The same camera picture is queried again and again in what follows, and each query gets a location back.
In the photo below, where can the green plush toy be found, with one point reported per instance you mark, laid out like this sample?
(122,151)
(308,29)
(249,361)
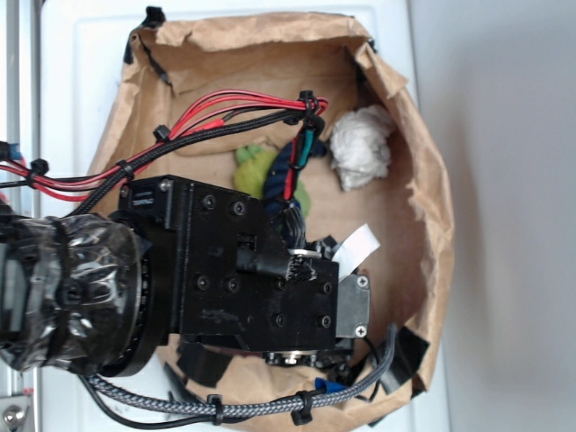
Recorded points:
(262,173)

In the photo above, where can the black taped robot arm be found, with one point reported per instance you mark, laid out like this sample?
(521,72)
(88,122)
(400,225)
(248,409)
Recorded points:
(98,295)

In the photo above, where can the crumpled white paper ball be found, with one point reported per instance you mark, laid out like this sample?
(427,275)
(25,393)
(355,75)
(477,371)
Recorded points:
(359,146)

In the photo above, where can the brown paper bag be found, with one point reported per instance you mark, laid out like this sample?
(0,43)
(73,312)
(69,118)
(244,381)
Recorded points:
(191,94)

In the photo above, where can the aluminium frame rail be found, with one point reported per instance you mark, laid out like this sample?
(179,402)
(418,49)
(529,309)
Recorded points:
(20,124)

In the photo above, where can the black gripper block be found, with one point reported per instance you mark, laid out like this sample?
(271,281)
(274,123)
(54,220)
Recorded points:
(215,271)

